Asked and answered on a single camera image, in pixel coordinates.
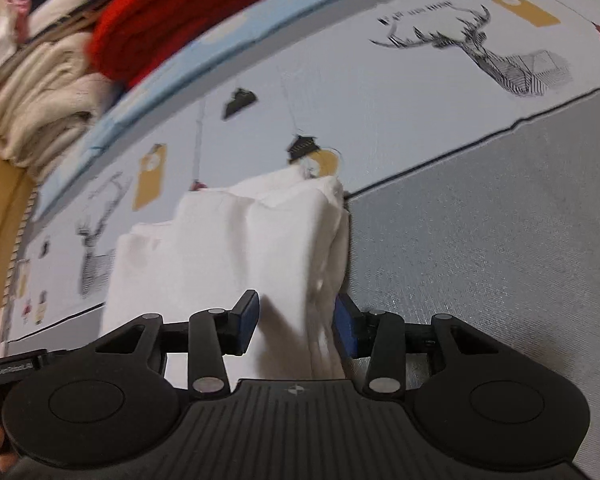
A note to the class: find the pink cloth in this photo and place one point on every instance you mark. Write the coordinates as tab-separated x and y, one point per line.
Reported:
17	15

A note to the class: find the white garment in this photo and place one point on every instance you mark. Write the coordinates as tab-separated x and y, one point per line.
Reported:
230	250

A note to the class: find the cream folded blanket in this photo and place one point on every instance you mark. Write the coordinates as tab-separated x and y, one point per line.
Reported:
45	105

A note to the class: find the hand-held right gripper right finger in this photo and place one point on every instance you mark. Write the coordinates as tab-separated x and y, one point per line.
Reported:
345	331

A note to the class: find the wooden bed frame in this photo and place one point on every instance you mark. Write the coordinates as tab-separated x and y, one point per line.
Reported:
0	240

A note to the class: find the red folded blanket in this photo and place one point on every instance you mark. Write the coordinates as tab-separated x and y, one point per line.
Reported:
170	15

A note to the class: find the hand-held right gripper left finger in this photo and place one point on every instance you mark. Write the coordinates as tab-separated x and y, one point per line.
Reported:
246	321

